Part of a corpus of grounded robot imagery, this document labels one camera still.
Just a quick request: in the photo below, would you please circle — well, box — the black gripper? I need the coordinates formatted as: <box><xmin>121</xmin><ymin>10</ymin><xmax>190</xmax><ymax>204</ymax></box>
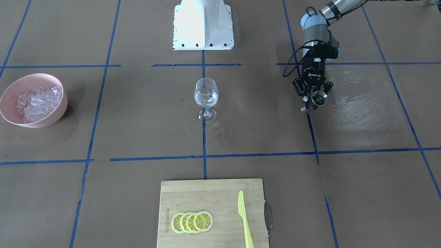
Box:
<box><xmin>293</xmin><ymin>41</ymin><xmax>339</xmax><ymax>110</ymax></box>

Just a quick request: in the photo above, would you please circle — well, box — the steel jigger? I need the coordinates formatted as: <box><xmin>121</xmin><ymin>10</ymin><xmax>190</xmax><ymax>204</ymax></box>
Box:
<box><xmin>301</xmin><ymin>91</ymin><xmax>328</xmax><ymax>113</ymax></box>

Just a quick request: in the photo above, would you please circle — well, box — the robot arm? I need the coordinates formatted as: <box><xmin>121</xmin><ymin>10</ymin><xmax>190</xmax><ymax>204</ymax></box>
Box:
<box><xmin>293</xmin><ymin>0</ymin><xmax>367</xmax><ymax>113</ymax></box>

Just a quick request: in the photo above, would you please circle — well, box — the clear wine glass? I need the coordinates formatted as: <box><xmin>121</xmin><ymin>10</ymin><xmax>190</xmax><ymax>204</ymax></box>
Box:
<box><xmin>194</xmin><ymin>77</ymin><xmax>219</xmax><ymax>123</ymax></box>

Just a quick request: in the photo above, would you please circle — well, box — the pile of ice cubes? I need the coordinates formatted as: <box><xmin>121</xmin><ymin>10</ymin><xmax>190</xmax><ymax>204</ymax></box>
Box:
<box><xmin>16</xmin><ymin>86</ymin><xmax>63</xmax><ymax>124</ymax></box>

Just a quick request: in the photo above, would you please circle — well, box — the yellow plastic knife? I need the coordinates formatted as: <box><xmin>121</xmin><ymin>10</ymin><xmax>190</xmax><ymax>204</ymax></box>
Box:
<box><xmin>237</xmin><ymin>190</ymin><xmax>255</xmax><ymax>248</ymax></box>

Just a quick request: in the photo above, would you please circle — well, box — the bamboo cutting board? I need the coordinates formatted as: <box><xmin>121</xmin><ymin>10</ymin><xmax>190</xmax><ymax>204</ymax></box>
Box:
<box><xmin>156</xmin><ymin>178</ymin><xmax>269</xmax><ymax>248</ymax></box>

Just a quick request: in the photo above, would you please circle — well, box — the lemon slice three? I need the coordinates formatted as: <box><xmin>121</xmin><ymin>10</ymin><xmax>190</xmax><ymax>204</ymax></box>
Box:
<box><xmin>185</xmin><ymin>213</ymin><xmax>200</xmax><ymax>234</ymax></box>

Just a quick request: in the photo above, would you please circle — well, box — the lemon slice two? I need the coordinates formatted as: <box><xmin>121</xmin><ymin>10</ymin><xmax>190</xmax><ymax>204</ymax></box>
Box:
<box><xmin>180</xmin><ymin>212</ymin><xmax>192</xmax><ymax>233</ymax></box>

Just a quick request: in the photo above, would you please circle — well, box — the lemon slice one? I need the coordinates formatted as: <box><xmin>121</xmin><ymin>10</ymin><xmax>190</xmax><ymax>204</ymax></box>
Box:
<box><xmin>172</xmin><ymin>212</ymin><xmax>185</xmax><ymax>234</ymax></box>

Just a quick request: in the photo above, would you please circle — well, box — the pink bowl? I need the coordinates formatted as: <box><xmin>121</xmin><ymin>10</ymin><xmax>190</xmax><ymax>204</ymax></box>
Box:
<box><xmin>1</xmin><ymin>73</ymin><xmax>68</xmax><ymax>128</ymax></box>

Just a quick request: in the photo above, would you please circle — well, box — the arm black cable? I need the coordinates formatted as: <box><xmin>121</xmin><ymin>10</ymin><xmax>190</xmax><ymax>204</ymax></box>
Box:
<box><xmin>283</xmin><ymin>7</ymin><xmax>317</xmax><ymax>78</ymax></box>

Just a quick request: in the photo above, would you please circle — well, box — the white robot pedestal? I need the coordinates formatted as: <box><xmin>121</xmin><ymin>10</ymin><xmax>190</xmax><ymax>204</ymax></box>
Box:
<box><xmin>172</xmin><ymin>0</ymin><xmax>235</xmax><ymax>51</ymax></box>

